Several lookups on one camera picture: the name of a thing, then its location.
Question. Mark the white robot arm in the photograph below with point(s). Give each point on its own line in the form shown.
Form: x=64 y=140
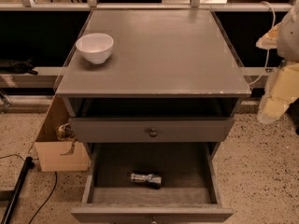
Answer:
x=288 y=36

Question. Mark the round metal drawer knob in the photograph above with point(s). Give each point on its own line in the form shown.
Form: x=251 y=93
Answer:
x=152 y=133

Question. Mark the black object on ledge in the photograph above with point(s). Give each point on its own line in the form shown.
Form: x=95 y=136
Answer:
x=8 y=66

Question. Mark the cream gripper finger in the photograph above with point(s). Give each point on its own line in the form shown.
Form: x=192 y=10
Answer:
x=281 y=90
x=270 y=39

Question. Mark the closed grey top drawer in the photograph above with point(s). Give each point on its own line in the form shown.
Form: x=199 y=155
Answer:
x=130 y=130

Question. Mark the crumpled brown paper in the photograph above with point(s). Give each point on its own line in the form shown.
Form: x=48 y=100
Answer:
x=65 y=133

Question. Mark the black metal bar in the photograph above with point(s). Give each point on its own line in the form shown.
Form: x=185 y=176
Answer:
x=12 y=196

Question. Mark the white ceramic bowl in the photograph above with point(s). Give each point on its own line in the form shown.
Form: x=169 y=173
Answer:
x=95 y=48

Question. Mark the open grey middle drawer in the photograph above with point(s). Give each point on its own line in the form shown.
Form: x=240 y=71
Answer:
x=188 y=193

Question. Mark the cardboard box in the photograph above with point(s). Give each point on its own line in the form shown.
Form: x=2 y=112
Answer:
x=55 y=155

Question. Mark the silver redbull can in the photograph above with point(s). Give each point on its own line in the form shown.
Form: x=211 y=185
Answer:
x=151 y=180

